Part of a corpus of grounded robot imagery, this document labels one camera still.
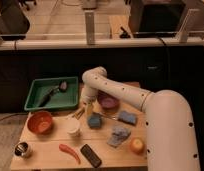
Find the yellow banana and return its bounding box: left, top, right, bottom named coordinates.
left=71, top=106, right=85, bottom=119

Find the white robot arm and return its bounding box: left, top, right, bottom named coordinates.
left=81, top=67, right=201, bottom=171

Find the purple bowl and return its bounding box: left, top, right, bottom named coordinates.
left=97, top=92, right=119, bottom=109

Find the red bowl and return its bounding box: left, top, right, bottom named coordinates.
left=27, top=111, right=53, bottom=135

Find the metal spoon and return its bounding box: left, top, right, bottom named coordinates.
left=98, top=113, right=117, bottom=120

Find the white cup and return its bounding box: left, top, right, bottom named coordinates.
left=66, top=118, right=80, bottom=136

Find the black dish brush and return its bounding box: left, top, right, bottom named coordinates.
left=39, top=81, right=67, bottom=107

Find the blue grey cloth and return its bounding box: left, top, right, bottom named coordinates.
left=107, top=125, right=131, bottom=148

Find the black remote control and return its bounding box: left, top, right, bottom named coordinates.
left=80, top=144, right=102, bottom=168

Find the red chili pepper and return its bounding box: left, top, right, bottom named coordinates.
left=59, top=144, right=81, bottom=164

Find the green plastic tray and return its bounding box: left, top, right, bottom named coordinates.
left=24, top=77, right=79, bottom=111

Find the orange apple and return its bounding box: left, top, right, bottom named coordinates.
left=130, top=138, right=144, bottom=154

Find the black monitor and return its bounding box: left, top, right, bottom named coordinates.
left=128, top=0, right=185, bottom=38

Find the black office chair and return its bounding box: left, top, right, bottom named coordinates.
left=0, top=0, right=30, bottom=41

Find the white horizontal rail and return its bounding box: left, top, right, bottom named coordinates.
left=0, top=37, right=204, bottom=51

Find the grey metal post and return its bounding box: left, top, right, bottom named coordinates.
left=85, top=11, right=95, bottom=45

